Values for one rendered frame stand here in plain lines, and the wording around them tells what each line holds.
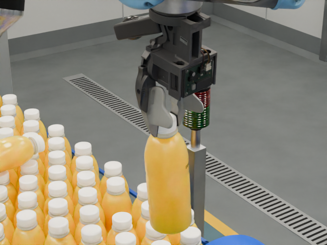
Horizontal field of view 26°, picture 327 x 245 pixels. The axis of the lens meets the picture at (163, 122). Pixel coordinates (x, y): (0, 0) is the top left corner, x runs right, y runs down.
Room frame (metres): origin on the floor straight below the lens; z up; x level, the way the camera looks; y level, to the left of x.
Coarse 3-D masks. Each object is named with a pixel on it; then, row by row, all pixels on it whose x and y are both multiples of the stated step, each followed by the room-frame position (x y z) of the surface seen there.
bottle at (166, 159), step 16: (176, 128) 0.98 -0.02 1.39; (160, 144) 0.96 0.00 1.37; (176, 144) 0.96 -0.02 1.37; (160, 160) 0.95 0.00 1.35; (176, 160) 0.95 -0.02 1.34; (160, 176) 0.95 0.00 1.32; (176, 176) 0.95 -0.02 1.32; (160, 192) 0.95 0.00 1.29; (176, 192) 0.96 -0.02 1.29; (160, 208) 0.96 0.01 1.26; (176, 208) 0.96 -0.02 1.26; (160, 224) 0.96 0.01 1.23; (176, 224) 0.96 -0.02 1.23
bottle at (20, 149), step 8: (16, 136) 1.40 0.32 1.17; (0, 144) 1.36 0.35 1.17; (8, 144) 1.36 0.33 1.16; (16, 144) 1.37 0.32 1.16; (24, 144) 1.38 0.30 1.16; (32, 144) 1.40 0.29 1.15; (0, 152) 1.34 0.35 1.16; (8, 152) 1.35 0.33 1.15; (16, 152) 1.36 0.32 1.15; (24, 152) 1.37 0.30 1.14; (32, 152) 1.39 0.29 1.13; (0, 160) 1.33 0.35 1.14; (8, 160) 1.34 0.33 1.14; (16, 160) 1.35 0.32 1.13; (24, 160) 1.37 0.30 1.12; (0, 168) 1.33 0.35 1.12; (8, 168) 1.35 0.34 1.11
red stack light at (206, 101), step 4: (196, 92) 1.45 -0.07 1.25; (200, 92) 1.45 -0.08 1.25; (204, 92) 1.45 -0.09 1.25; (208, 92) 1.46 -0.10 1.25; (200, 96) 1.45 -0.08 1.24; (204, 96) 1.45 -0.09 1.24; (208, 96) 1.46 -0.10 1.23; (200, 100) 1.45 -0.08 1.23; (204, 100) 1.45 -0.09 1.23; (208, 100) 1.46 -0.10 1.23; (204, 104) 1.45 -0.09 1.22; (208, 104) 1.46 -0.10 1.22
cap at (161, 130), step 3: (171, 114) 0.99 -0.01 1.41; (174, 117) 0.98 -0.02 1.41; (174, 120) 0.97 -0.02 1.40; (174, 123) 0.97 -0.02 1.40; (159, 126) 0.96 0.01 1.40; (174, 126) 0.97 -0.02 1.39; (159, 129) 0.96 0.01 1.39; (162, 129) 0.96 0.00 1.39; (165, 129) 0.96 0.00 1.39; (168, 129) 0.96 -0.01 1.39; (171, 129) 0.97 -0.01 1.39; (174, 129) 0.97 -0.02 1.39; (159, 132) 0.96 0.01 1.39; (162, 132) 0.96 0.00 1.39; (165, 132) 0.96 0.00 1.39; (168, 132) 0.96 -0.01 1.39
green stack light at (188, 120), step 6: (204, 108) 1.45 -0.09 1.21; (186, 114) 1.46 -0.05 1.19; (192, 114) 1.45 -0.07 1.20; (198, 114) 1.45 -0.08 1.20; (204, 114) 1.45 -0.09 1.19; (186, 120) 1.46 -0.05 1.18; (192, 120) 1.45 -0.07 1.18; (198, 120) 1.45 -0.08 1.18; (204, 120) 1.45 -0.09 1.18; (186, 126) 1.46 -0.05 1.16; (192, 126) 1.45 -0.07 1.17; (198, 126) 1.45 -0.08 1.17; (204, 126) 1.45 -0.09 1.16
